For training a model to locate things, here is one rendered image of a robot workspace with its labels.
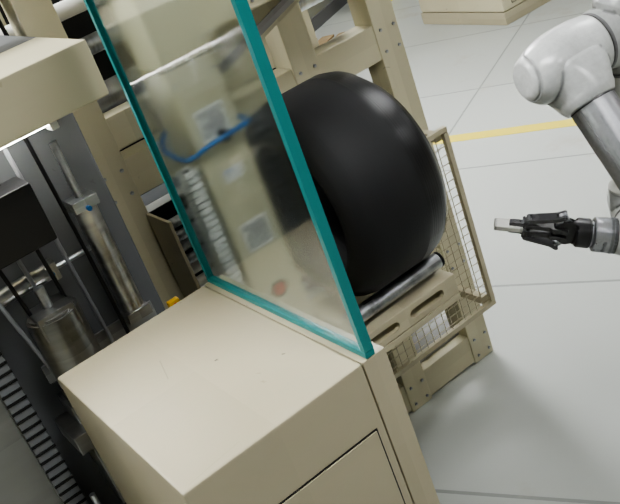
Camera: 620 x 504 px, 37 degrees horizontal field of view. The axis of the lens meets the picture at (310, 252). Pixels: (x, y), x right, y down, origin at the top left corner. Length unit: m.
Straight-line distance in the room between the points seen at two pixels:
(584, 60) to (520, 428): 1.61
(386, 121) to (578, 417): 1.45
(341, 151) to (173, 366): 0.71
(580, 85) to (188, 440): 1.06
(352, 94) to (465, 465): 1.44
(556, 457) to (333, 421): 1.72
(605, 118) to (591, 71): 0.10
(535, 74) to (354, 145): 0.45
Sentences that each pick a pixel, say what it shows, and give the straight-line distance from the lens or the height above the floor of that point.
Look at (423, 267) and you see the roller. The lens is 2.44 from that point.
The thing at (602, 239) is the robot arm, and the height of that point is 0.91.
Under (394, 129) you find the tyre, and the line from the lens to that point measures 2.21.
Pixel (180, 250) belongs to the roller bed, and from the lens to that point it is 2.56.
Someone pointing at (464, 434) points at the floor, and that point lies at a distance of 3.32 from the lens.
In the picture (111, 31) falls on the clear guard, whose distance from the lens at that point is 1.74.
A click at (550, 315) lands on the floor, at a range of 3.78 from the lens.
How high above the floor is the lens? 2.09
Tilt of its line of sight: 25 degrees down
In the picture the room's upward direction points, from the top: 21 degrees counter-clockwise
